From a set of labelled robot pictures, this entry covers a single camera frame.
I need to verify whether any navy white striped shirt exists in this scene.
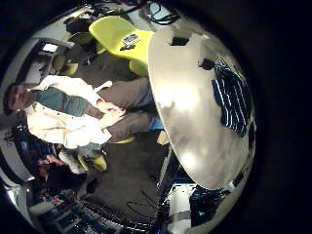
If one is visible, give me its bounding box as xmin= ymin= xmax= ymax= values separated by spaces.
xmin=210 ymin=58 xmax=254 ymax=138

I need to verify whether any black flat table marker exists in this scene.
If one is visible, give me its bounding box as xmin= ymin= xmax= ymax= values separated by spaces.
xmin=199 ymin=58 xmax=216 ymax=71
xmin=170 ymin=36 xmax=190 ymax=47

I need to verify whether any yellow chair under person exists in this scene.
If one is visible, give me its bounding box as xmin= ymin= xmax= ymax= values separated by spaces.
xmin=77 ymin=136 xmax=137 ymax=174

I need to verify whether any small device on chair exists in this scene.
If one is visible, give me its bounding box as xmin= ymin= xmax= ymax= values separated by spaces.
xmin=120 ymin=32 xmax=142 ymax=52

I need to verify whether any person in white jacket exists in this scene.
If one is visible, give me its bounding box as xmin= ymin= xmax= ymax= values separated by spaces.
xmin=3 ymin=75 xmax=170 ymax=150

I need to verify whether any large yellow chair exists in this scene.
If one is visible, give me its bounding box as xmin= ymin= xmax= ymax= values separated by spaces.
xmin=88 ymin=15 xmax=155 ymax=78

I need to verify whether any black computer with teal lights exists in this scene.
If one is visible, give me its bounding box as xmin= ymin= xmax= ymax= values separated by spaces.
xmin=189 ymin=185 xmax=226 ymax=228

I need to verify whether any olive green chair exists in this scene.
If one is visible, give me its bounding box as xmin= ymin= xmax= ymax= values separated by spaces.
xmin=51 ymin=53 xmax=80 ymax=78
xmin=67 ymin=31 xmax=96 ymax=47

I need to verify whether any person in dark clothes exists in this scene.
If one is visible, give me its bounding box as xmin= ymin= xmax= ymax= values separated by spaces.
xmin=34 ymin=153 xmax=90 ymax=200

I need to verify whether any black floor cable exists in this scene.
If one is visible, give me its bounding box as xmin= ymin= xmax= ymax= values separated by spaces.
xmin=124 ymin=189 xmax=160 ymax=221

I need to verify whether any black cable bundle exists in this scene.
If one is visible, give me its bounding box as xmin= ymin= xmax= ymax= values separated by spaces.
xmin=141 ymin=1 xmax=181 ymax=27

